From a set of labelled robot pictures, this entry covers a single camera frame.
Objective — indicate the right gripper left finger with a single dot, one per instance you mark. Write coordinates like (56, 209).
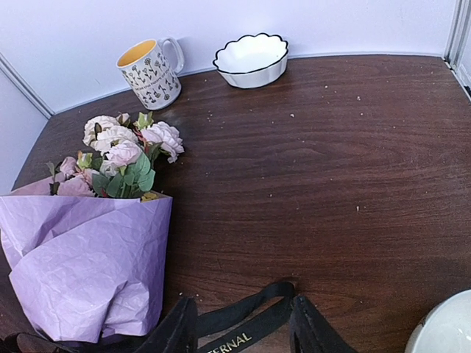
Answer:
(176, 332)

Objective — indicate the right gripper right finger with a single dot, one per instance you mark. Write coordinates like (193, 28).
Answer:
(309, 330)

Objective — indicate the black printed ribbon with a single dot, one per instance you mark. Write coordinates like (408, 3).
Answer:
(229, 329)

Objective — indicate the purple wrapping paper sheet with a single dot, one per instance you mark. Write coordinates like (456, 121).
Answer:
(86, 268)

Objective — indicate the dusty pink rose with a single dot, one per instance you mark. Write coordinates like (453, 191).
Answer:
(69, 179)

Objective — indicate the pink carnation stem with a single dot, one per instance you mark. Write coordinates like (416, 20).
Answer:
(127, 170)

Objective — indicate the pale pink rose stem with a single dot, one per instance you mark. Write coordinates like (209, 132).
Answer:
(103, 132)

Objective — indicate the plain white bowl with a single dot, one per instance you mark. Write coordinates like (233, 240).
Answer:
(444, 329)

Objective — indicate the patterned cup with orange inside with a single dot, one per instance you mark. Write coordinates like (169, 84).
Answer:
(150, 68)

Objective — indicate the white scalloped bowl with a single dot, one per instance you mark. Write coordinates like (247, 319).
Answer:
(252, 61)

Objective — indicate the left aluminium frame post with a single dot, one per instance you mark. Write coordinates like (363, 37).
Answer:
(26, 89)

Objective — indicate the aluminium frame post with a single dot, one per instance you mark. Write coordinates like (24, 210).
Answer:
(457, 50)
(26, 89)

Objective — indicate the right aluminium frame post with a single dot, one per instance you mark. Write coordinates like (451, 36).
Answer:
(457, 50)

